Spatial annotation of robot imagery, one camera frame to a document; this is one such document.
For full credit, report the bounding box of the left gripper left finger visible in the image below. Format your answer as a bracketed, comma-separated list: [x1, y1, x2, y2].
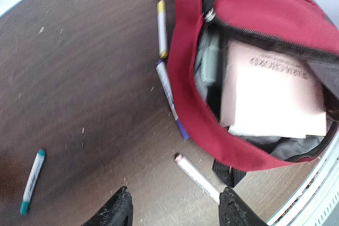
[83, 186, 132, 226]

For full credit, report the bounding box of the yellow capped white marker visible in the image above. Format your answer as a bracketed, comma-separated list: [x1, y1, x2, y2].
[157, 0, 168, 59]

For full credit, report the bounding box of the pink book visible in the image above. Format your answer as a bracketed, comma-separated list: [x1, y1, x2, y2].
[220, 40, 327, 138]

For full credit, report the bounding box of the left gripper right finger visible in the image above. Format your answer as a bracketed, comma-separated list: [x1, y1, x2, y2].
[218, 187, 267, 226]

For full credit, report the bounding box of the purple capped white marker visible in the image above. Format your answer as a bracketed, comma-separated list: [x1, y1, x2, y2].
[156, 60, 190, 140]

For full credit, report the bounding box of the front aluminium rail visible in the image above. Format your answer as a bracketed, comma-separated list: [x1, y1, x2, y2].
[267, 126, 338, 225]

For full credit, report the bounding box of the red backpack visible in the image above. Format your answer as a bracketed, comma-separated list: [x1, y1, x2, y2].
[167, 0, 338, 187]

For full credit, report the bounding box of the pink capped white marker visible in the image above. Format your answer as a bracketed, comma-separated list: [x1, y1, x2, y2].
[174, 152, 220, 205]

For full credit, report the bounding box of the grey book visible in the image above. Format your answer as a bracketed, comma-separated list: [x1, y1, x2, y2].
[194, 32, 220, 86]

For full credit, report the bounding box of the teal capped white marker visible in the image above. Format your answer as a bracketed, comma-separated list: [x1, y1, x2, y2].
[20, 149, 46, 216]

